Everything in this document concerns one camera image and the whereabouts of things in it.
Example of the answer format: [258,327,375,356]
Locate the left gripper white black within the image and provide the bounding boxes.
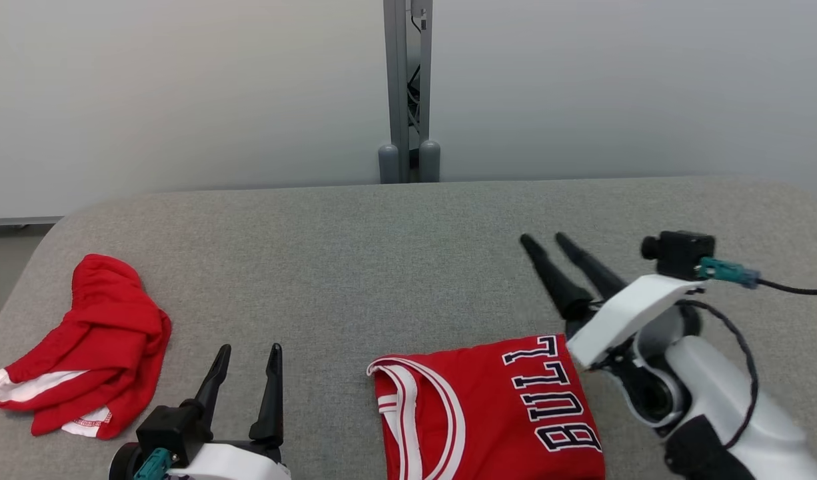
[109,343,293,480]

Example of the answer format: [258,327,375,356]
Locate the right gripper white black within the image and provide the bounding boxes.
[520,232,706,369]

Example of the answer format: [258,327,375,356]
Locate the red white basketball shorts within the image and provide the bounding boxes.
[0,253,173,441]

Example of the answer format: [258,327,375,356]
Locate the red white basketball jersey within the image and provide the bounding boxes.
[367,333,607,480]

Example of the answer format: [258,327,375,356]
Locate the left camera cable teal plug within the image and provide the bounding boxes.
[133,448,177,480]

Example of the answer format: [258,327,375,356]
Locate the camera cable teal plug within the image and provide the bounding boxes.
[698,257,817,295]
[133,448,177,480]

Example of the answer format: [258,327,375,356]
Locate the right camera cable teal plug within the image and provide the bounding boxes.
[698,257,817,295]

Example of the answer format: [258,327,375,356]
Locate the grey cylindrical post foot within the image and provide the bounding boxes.
[418,140,441,183]
[379,143,401,184]

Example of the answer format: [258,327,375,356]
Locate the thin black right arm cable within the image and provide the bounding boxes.
[675,299,760,451]

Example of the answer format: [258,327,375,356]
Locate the black cables inside post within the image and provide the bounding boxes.
[408,10,427,134]

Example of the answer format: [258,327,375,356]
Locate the grey metal partition post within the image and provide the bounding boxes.
[383,0,434,184]

